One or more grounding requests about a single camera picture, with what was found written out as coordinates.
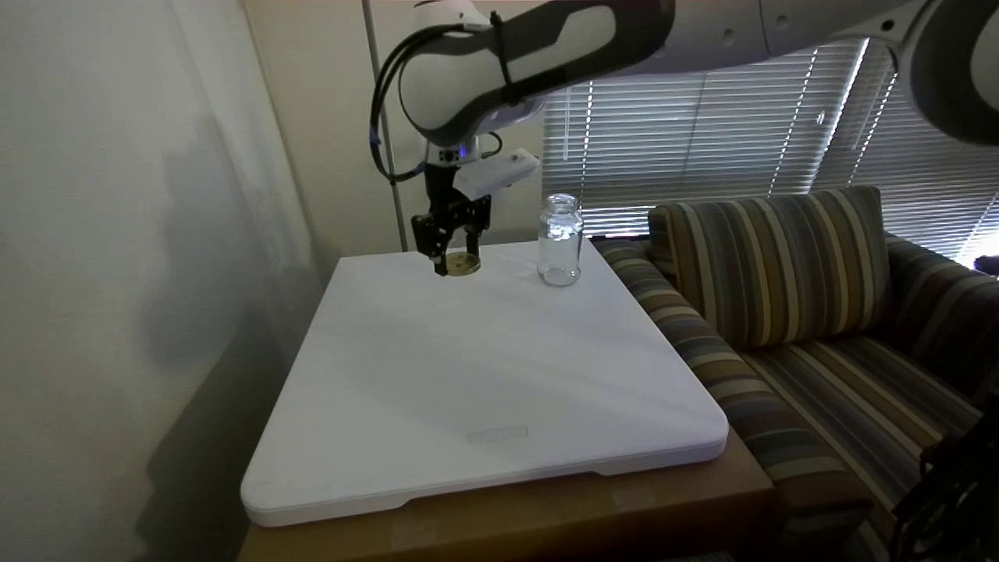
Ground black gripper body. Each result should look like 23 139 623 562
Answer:
421 158 490 230

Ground black frame object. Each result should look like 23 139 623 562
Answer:
891 405 999 562

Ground gold metal jar lid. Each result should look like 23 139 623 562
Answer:
434 246 485 277

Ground white plastic board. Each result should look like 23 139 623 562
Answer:
236 239 730 530

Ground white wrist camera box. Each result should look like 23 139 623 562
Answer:
449 148 544 204

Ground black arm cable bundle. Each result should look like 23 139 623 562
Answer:
364 21 506 190

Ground brown wooden table base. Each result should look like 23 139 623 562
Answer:
234 432 780 562

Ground striped fabric sofa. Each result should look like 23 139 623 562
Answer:
589 229 999 562

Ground striped sofa cushion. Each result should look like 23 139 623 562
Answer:
648 185 893 353

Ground clear glass jar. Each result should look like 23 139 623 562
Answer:
535 190 588 292

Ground white window blinds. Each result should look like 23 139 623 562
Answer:
847 61 999 195
540 41 885 210

